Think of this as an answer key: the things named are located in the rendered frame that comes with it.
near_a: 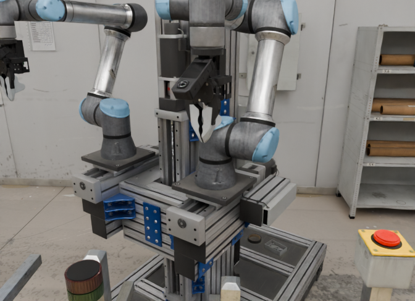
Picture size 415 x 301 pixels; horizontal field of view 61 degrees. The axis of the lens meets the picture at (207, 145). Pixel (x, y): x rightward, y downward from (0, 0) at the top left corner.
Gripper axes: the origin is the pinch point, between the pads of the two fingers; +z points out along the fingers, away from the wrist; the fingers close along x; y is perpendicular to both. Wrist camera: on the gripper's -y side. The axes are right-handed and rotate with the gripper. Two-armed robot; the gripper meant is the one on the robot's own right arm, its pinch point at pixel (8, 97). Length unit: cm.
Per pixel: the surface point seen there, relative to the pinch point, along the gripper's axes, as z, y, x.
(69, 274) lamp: 14, -36, -83
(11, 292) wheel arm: 36, -33, -51
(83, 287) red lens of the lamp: 16, -36, -86
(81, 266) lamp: 14, -34, -82
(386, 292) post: 19, -5, -127
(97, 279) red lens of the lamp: 15, -34, -86
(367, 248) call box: 10, -7, -123
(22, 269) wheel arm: 36, -27, -46
